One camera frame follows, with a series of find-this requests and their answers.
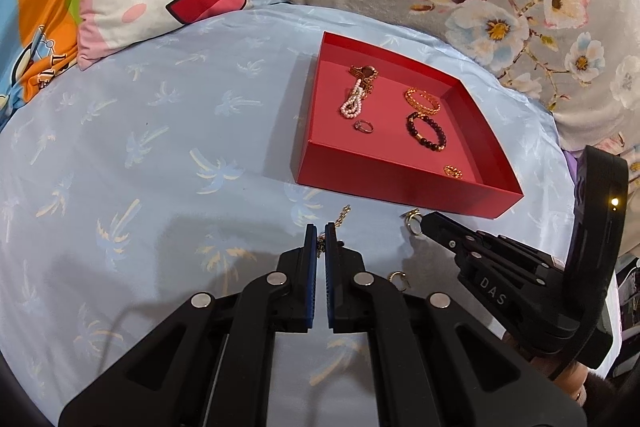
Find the person's right hand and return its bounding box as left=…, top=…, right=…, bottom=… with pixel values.
left=527, top=354, right=588, bottom=408

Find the black bead bracelet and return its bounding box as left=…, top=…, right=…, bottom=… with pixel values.
left=405, top=111, right=447, bottom=154

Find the black and gold earring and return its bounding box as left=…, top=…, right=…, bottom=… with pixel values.
left=401, top=209, right=426, bottom=238

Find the orange blue cartoon pillow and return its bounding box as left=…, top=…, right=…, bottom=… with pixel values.
left=0, top=0, right=86, bottom=128

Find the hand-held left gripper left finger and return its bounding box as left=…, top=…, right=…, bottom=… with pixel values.
left=57, top=223, right=318, bottom=427

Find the gold chain-link bangle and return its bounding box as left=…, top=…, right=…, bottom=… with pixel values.
left=404, top=88, right=442, bottom=114

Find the light blue palm-print bedsheet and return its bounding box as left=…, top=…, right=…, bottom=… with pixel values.
left=0, top=0, right=581, bottom=427

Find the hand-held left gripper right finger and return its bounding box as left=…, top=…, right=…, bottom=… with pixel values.
left=324, top=222, right=588, bottom=427

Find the purple flat object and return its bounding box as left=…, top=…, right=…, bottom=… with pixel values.
left=562, top=149, right=581, bottom=188

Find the gold wristwatch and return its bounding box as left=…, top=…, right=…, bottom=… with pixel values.
left=348, top=64, right=379, bottom=96

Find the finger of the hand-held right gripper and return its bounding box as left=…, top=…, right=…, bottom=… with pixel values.
left=421, top=211, right=568, bottom=333

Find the red cardboard box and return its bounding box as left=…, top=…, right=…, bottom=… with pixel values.
left=292, top=31, right=525, bottom=220

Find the gold chain bracelet with charm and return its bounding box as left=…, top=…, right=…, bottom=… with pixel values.
left=317, top=205, right=352, bottom=258

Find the white pearl bracelet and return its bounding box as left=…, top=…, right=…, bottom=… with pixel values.
left=340, top=78, right=366, bottom=119

